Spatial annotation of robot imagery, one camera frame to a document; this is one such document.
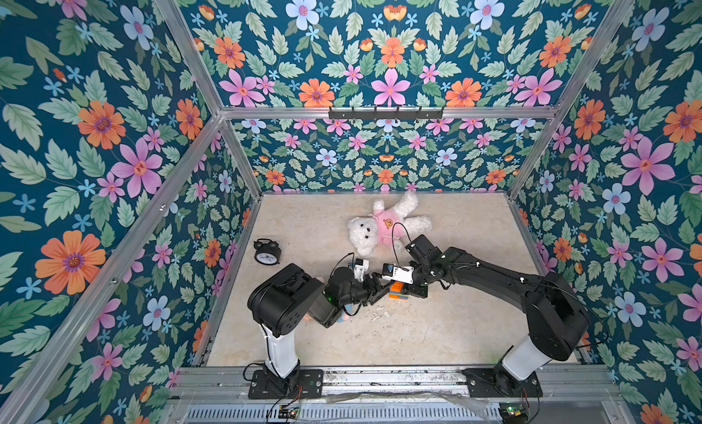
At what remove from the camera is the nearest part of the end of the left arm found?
80cm

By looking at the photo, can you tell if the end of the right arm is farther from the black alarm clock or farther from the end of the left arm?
the black alarm clock

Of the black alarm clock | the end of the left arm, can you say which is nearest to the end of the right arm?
the end of the left arm
